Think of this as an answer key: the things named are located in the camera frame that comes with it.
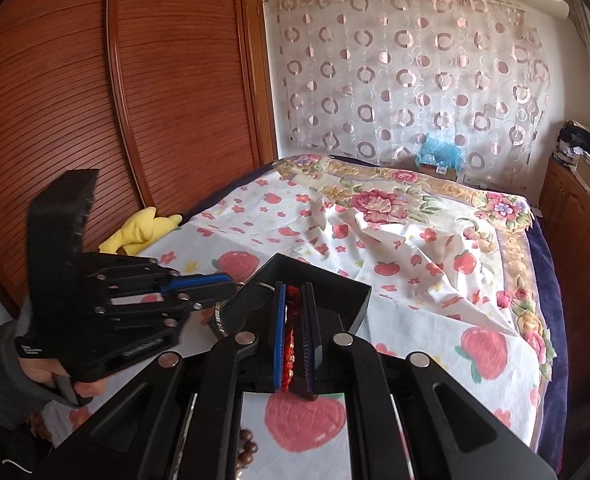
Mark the black storage box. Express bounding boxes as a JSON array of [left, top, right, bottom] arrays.
[[209, 254, 372, 338]]

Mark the yellow plush toy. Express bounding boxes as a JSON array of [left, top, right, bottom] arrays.
[[98, 207, 183, 256]]

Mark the floral bed cover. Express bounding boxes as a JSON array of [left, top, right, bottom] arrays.
[[275, 154, 557, 379]]

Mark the blue fluffy object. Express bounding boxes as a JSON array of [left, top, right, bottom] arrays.
[[415, 136, 464, 172]]

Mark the dark sleeve forearm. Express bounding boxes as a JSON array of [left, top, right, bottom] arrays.
[[0, 321, 57, 429]]

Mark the brown wooden bead bracelet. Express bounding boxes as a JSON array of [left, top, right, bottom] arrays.
[[234, 427, 260, 480]]

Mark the cabinet top clutter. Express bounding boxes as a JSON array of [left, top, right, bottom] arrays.
[[553, 120, 590, 192]]

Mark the pink circle sheer curtain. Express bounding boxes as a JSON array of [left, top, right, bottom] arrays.
[[264, 0, 550, 188]]

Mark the wooden wardrobe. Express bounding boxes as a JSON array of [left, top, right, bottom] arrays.
[[0, 0, 276, 314]]

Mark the person's left hand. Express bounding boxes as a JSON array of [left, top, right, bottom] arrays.
[[18, 358, 109, 398]]

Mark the wooden side cabinet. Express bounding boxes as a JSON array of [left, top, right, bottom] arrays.
[[538, 156, 590, 411]]

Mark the strawberry print white sheet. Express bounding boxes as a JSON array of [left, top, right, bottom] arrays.
[[41, 155, 553, 479]]

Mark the red beaded jewelry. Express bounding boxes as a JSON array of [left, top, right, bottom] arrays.
[[281, 285, 301, 391]]

